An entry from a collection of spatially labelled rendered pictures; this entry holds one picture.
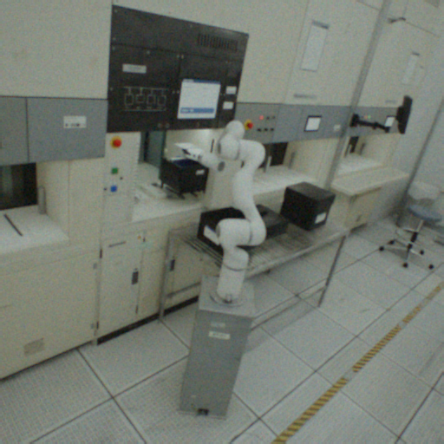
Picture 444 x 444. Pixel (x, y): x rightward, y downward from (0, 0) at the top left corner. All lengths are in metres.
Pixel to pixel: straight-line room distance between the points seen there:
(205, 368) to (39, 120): 1.42
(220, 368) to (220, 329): 0.27
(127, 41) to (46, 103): 0.47
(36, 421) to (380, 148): 4.34
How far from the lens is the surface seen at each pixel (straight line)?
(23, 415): 2.43
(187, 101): 2.21
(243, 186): 1.75
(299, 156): 3.80
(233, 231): 1.70
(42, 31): 1.78
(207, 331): 1.95
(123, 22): 1.93
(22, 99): 1.77
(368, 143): 5.11
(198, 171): 2.41
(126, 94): 1.97
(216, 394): 2.27
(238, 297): 1.94
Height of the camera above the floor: 1.92
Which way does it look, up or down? 26 degrees down
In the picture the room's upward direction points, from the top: 11 degrees clockwise
